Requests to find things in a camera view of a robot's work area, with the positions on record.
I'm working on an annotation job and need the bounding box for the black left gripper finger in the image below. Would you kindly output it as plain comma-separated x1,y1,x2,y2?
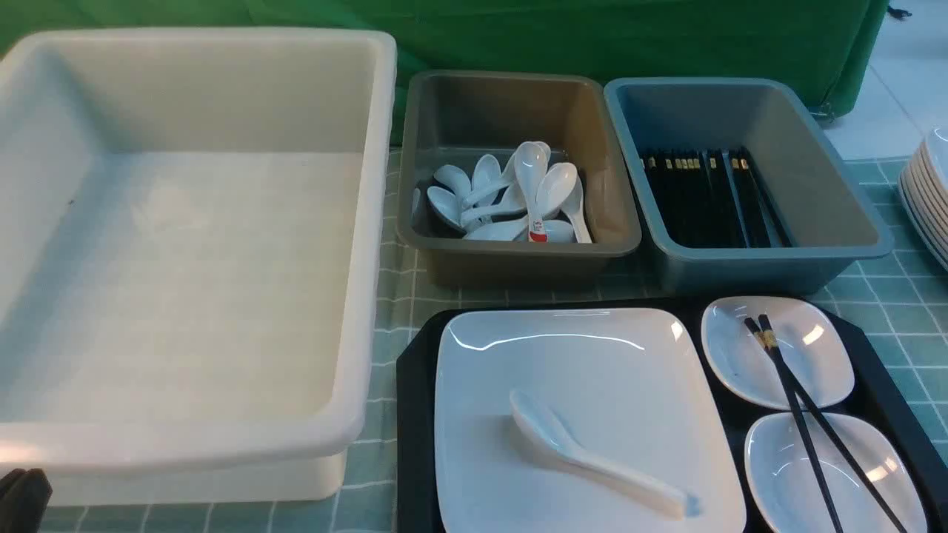
1,468,52,532

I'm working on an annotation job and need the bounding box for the white ceramic spoon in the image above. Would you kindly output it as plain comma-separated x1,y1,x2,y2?
509,389,694,520

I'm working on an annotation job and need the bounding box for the large white square plate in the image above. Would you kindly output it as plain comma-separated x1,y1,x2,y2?
434,308,747,532

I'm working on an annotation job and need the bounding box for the black chopstick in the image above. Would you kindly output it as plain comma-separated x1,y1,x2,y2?
755,314,907,532
744,318,843,532

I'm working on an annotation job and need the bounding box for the small white bowl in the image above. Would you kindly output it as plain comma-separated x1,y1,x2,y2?
700,295,855,412
744,412,929,532

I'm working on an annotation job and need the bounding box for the large white plastic tub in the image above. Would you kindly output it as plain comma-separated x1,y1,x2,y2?
1,27,397,507

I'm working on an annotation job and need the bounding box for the grey-brown plastic bin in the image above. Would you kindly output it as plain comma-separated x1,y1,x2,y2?
396,70,642,289

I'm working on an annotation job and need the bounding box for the pile of white spoons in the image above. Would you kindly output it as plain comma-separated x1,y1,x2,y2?
407,141,595,245

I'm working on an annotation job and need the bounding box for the spoon with red label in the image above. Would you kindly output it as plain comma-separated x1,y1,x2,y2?
513,141,548,243

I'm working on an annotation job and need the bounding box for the bundle of black chopsticks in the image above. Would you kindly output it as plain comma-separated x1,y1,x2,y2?
639,146,795,249

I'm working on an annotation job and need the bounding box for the blue-grey plastic bin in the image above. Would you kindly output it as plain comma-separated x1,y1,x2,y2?
604,77,893,295

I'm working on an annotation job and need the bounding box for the green checked tablecloth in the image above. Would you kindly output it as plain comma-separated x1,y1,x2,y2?
41,155,946,532

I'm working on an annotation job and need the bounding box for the green backdrop cloth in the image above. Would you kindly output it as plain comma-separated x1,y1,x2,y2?
1,1,887,144

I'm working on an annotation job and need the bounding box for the stack of white plates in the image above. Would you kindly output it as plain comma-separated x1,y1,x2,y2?
897,126,947,269

